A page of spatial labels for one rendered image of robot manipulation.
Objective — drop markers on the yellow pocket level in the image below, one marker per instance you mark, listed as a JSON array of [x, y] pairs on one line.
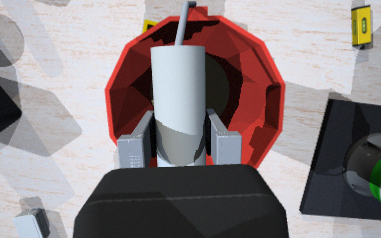
[[361, 26]]

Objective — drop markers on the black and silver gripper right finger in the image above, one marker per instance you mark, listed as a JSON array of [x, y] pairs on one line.
[[225, 147]]

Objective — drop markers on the yellow flat block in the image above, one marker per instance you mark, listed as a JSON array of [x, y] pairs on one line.
[[148, 24]]

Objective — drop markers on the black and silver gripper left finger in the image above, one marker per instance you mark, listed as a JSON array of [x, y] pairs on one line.
[[135, 150]]

